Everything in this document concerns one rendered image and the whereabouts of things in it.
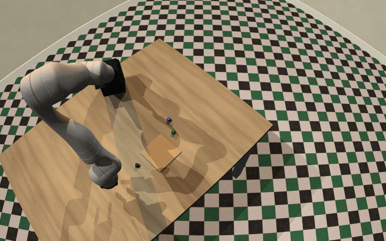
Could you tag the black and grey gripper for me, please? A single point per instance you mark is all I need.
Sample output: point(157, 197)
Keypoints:
point(112, 185)

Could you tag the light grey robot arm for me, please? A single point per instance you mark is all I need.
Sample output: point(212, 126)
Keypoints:
point(52, 83)

